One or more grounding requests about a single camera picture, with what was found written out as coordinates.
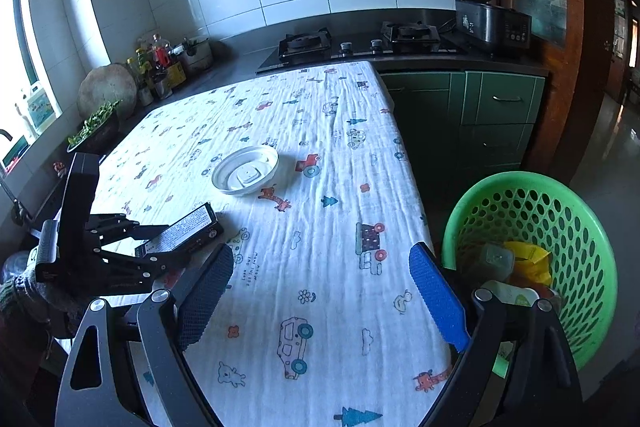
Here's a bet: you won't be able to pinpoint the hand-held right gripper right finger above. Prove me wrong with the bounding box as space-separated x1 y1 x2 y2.
407 242 583 427

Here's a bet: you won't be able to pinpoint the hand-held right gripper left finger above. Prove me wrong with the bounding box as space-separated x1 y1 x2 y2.
54 244 236 427

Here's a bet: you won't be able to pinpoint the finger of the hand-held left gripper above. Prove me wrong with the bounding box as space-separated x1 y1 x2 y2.
85 213 171 253
92 249 193 296

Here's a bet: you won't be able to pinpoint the small black box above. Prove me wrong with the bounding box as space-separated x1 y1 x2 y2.
134 203 224 258

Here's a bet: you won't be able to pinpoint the clear plastic cup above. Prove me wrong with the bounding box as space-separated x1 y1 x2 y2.
460 243 516 283

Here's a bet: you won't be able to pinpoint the white milk carton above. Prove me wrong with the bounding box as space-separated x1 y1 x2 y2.
482 279 541 308

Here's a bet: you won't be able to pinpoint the yellow snack packet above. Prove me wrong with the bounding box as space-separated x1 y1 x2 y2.
502 241 553 288

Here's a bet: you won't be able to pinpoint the green perforated plastic basket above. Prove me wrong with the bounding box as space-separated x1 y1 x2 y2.
440 171 618 378

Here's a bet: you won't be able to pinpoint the person's left forearm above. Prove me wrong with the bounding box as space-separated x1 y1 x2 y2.
0 274 66 390

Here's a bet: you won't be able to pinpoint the person's left hand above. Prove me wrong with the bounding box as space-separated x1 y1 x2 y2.
15 264 81 339

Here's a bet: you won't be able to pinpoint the bowl of green vegetables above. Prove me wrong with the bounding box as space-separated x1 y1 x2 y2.
66 101 122 155

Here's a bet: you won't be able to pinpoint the white printed tablecloth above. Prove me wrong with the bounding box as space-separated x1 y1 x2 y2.
60 61 453 427

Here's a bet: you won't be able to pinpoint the white detergent jug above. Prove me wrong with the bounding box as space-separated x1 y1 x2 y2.
22 82 56 131

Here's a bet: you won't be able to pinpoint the round wooden cutting board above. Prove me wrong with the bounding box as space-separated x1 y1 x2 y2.
77 63 138 120

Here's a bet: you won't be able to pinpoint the white round plastic lid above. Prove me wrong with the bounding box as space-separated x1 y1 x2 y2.
211 145 280 196

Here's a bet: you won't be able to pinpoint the kitchen window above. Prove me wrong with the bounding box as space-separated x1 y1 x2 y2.
0 0 63 172

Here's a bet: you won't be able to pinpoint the cluster of condiment bottles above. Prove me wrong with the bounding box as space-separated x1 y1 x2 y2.
125 34 188 108

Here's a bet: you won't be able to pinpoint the steel cooking pot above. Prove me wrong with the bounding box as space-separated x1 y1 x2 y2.
175 36 213 72

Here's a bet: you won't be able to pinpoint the green kitchen cabinets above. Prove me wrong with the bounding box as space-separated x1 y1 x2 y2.
377 69 548 212

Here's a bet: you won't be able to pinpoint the wooden glass door cabinet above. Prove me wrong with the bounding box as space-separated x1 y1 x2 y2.
475 0 618 180

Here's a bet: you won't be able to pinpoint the black gas stove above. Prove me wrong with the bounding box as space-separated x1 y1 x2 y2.
256 21 468 75

